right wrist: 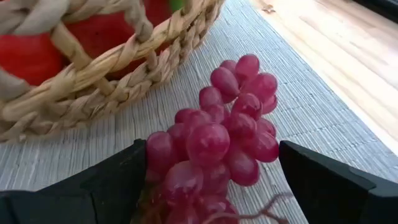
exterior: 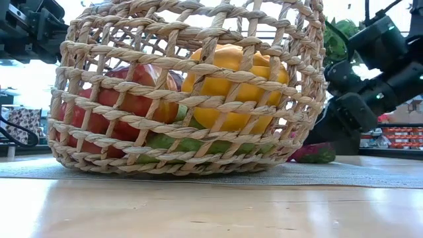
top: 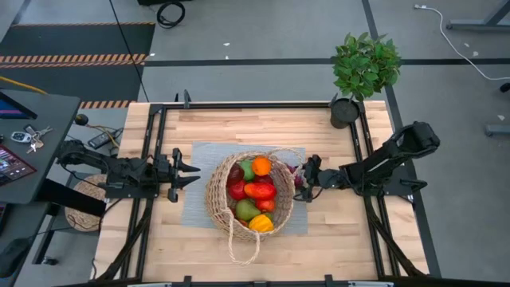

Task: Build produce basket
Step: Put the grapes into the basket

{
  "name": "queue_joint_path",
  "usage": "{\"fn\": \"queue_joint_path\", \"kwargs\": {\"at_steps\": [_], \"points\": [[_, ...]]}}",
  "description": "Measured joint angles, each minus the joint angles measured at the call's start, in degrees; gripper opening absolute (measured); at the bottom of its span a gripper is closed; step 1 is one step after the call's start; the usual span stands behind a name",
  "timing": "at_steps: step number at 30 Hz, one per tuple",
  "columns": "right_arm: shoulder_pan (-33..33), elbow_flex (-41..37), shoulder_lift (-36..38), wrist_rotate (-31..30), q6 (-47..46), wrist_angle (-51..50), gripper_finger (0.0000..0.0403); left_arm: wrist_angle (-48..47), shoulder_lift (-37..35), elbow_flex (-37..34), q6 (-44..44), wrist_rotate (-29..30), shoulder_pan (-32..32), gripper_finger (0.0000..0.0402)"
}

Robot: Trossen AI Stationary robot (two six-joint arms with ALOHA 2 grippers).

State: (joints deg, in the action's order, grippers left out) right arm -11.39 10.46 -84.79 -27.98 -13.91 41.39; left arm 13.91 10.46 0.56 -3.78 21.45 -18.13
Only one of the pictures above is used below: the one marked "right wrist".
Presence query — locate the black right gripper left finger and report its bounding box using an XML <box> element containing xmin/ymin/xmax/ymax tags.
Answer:
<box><xmin>0</xmin><ymin>139</ymin><xmax>147</xmax><ymax>224</ymax></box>

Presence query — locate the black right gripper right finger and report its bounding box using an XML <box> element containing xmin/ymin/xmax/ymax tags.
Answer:
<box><xmin>279</xmin><ymin>140</ymin><xmax>398</xmax><ymax>224</ymax></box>

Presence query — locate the red grape bunch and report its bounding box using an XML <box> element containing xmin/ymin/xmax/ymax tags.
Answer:
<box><xmin>130</xmin><ymin>54</ymin><xmax>293</xmax><ymax>224</ymax></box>

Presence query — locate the red bell pepper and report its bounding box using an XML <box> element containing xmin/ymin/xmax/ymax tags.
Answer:
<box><xmin>0</xmin><ymin>0</ymin><xmax>174</xmax><ymax>86</ymax></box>

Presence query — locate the green apple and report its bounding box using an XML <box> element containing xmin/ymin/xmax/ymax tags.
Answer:
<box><xmin>169</xmin><ymin>0</ymin><xmax>187</xmax><ymax>12</ymax></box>

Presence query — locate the grey woven placemat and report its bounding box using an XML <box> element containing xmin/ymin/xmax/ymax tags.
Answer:
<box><xmin>0</xmin><ymin>0</ymin><xmax>398</xmax><ymax>224</ymax></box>

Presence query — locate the woven wicker basket with handles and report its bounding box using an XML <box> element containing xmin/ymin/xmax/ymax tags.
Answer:
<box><xmin>0</xmin><ymin>0</ymin><xmax>224</xmax><ymax>144</ymax></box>

